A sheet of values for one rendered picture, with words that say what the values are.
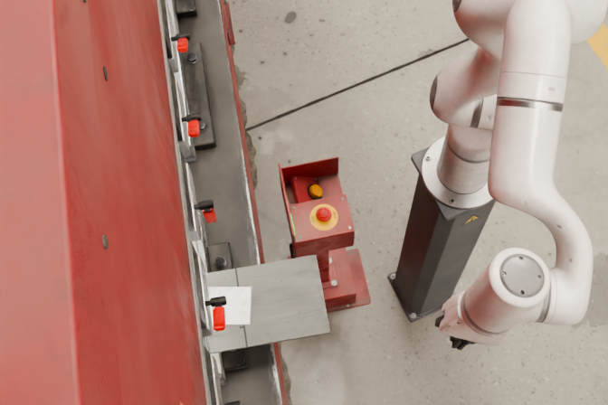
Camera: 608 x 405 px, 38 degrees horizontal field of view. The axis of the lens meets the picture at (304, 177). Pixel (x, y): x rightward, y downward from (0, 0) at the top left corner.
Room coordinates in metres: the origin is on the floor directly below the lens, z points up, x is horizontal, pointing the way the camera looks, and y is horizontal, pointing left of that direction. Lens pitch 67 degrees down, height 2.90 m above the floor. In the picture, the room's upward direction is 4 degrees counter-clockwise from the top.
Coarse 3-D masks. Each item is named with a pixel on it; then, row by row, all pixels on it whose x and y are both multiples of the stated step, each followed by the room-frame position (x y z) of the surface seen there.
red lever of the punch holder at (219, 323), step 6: (210, 300) 0.45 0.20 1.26; (216, 300) 0.45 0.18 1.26; (222, 300) 0.45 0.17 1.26; (216, 306) 0.44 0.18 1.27; (222, 306) 0.43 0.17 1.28; (216, 312) 0.42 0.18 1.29; (222, 312) 0.42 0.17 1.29; (216, 318) 0.41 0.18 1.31; (222, 318) 0.41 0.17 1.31; (216, 324) 0.39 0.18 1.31; (222, 324) 0.39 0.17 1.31; (216, 330) 0.38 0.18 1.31; (222, 330) 0.38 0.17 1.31
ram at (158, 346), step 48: (96, 0) 0.61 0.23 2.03; (144, 0) 0.91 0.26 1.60; (96, 48) 0.53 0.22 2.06; (144, 48) 0.77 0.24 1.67; (96, 96) 0.46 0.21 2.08; (144, 96) 0.65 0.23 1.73; (144, 144) 0.54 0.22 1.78; (144, 192) 0.45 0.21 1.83; (144, 240) 0.37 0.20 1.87; (144, 288) 0.30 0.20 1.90; (192, 288) 0.44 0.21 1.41; (144, 336) 0.23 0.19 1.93; (192, 336) 0.33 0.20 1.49; (144, 384) 0.17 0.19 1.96; (192, 384) 0.24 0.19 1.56
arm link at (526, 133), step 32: (512, 128) 0.50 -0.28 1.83; (544, 128) 0.49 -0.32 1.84; (512, 160) 0.46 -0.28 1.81; (544, 160) 0.46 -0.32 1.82; (512, 192) 0.42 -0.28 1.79; (544, 192) 0.42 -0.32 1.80; (576, 224) 0.38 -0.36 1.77; (576, 256) 0.34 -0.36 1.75; (576, 288) 0.30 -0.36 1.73; (544, 320) 0.27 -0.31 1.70; (576, 320) 0.26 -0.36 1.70
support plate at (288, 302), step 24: (264, 264) 0.60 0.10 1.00; (288, 264) 0.60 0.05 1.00; (312, 264) 0.59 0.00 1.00; (264, 288) 0.54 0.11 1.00; (288, 288) 0.54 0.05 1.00; (312, 288) 0.53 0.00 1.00; (264, 312) 0.49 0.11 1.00; (288, 312) 0.49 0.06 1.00; (312, 312) 0.48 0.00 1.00; (216, 336) 0.44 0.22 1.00; (240, 336) 0.44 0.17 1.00; (264, 336) 0.44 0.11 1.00; (288, 336) 0.43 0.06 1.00
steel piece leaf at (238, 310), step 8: (216, 288) 0.55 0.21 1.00; (224, 288) 0.55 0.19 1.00; (232, 288) 0.55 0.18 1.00; (240, 288) 0.55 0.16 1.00; (248, 288) 0.55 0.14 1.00; (216, 296) 0.53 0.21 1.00; (232, 296) 0.53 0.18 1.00; (240, 296) 0.53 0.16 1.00; (248, 296) 0.53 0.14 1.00; (232, 304) 0.51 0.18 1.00; (240, 304) 0.51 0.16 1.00; (248, 304) 0.51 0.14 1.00; (232, 312) 0.50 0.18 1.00; (240, 312) 0.49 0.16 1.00; (248, 312) 0.49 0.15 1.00; (232, 320) 0.48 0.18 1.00; (240, 320) 0.48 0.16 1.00; (248, 320) 0.47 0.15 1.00
